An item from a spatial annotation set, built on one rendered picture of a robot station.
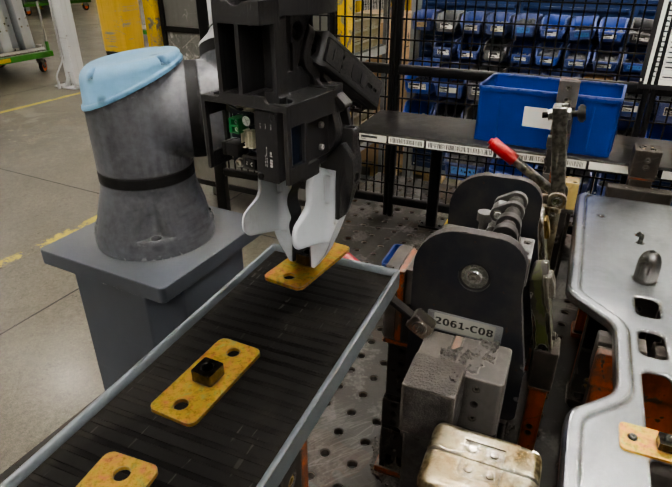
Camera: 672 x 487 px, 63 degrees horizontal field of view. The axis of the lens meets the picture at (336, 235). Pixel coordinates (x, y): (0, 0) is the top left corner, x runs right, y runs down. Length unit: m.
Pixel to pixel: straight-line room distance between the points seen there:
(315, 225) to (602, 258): 0.63
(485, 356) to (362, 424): 0.48
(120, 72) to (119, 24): 7.44
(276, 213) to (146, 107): 0.25
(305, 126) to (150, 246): 0.37
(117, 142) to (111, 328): 0.25
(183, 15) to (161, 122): 2.67
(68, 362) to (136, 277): 1.79
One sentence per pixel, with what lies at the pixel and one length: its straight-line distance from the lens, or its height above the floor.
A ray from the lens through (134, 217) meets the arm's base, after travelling 0.69.
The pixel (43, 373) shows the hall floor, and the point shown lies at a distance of 2.44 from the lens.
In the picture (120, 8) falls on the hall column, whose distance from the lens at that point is 8.07.
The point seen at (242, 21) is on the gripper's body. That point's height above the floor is 1.40.
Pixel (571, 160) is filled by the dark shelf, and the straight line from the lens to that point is 1.34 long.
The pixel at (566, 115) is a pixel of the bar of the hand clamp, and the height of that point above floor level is 1.20.
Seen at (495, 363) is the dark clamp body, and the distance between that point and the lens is 0.57.
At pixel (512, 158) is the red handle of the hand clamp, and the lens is 0.99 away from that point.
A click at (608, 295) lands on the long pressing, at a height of 1.00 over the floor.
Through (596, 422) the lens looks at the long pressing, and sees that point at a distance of 0.66.
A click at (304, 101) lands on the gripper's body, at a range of 0.36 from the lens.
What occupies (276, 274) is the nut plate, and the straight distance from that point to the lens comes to 0.46.
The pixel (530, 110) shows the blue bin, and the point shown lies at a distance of 1.34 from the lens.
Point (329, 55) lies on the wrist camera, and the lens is 0.40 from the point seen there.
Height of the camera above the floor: 1.43
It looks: 27 degrees down
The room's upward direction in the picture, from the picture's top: straight up
